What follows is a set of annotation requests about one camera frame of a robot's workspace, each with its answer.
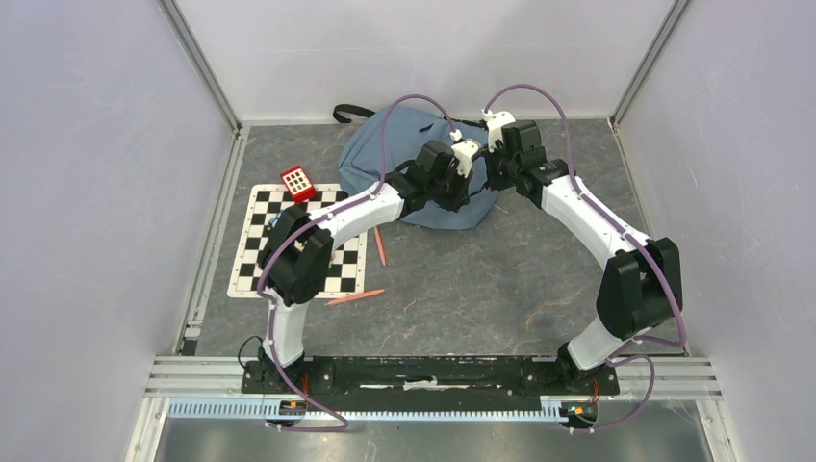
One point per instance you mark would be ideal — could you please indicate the blue student backpack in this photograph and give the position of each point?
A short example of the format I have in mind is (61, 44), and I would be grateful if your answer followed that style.
(383, 142)

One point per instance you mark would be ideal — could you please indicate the orange pencil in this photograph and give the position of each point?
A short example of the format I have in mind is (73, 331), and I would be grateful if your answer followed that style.
(380, 246)
(355, 297)

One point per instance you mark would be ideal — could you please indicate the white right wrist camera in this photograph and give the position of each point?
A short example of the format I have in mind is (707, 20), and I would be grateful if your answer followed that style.
(495, 123)

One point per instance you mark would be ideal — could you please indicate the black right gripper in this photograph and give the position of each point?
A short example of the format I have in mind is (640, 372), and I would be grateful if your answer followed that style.
(496, 181)

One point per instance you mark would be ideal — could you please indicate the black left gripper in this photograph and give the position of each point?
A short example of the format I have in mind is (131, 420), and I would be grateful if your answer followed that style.
(462, 197)

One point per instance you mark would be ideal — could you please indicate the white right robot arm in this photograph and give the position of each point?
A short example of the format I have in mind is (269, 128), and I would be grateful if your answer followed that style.
(641, 283)

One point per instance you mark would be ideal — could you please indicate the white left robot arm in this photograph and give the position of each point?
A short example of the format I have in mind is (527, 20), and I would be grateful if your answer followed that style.
(295, 261)

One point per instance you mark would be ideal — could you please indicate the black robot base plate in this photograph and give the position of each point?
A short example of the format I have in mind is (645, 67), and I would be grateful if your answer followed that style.
(428, 383)

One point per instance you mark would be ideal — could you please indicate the red white toy block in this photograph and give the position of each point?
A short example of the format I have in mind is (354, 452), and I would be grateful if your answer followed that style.
(298, 184)

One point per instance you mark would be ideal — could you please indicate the black white chessboard mat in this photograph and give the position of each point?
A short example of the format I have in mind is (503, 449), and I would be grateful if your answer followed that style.
(347, 267)

